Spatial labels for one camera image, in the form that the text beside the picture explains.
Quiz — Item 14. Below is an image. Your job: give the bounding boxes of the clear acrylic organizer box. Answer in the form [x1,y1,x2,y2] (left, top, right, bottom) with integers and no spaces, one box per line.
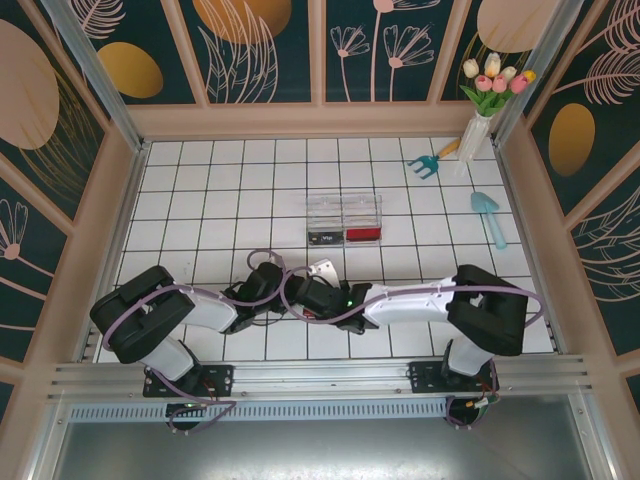
[304,193,385,249]

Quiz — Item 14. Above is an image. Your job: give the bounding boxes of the grey metal sheet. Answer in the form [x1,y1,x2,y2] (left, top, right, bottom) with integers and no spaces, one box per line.
[44,418,604,480]

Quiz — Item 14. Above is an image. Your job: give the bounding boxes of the light blue toy shovel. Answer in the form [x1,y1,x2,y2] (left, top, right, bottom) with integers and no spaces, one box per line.
[469,191,509,250]

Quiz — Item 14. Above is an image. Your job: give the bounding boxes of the white ribbed vase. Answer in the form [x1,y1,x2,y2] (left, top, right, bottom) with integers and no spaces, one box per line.
[457,113,490,164]

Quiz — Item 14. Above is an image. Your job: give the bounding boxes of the artificial tulip bouquet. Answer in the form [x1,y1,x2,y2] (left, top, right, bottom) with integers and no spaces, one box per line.
[458,52,539,119]

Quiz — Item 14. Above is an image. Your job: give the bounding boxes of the silver metal bracket plate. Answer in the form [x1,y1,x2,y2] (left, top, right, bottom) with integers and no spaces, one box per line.
[307,258,337,290]

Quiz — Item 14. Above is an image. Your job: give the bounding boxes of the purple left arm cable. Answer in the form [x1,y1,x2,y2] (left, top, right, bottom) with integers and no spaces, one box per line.
[102,248,301,352]

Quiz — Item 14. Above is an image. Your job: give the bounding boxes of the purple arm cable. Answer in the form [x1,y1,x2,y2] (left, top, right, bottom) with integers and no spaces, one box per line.
[102,248,301,352]
[279,269,546,347]

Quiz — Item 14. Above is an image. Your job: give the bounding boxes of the aluminium front rail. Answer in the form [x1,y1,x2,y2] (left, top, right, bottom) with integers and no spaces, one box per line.
[47,353,595,402]

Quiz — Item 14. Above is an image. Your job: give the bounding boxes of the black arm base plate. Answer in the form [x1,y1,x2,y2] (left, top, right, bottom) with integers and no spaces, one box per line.
[408,359,500,394]
[143,363,235,399]

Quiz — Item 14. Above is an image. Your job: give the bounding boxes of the grey slotted cable duct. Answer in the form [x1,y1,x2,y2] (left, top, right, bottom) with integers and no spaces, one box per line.
[68,401,449,422]

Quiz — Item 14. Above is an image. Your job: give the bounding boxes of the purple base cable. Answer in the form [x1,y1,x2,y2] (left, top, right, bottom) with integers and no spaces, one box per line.
[443,393,502,432]
[166,398,237,437]

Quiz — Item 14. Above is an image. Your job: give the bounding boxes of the teal toy rake wooden handle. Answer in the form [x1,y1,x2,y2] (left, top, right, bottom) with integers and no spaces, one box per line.
[405,138,461,181]

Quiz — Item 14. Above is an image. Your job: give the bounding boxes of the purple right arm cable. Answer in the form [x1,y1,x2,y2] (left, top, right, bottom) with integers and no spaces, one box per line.
[279,269,546,347]

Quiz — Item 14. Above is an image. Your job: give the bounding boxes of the aluminium frame post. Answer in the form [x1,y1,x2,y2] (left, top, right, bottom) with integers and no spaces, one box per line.
[48,0,147,152]
[491,0,581,147]

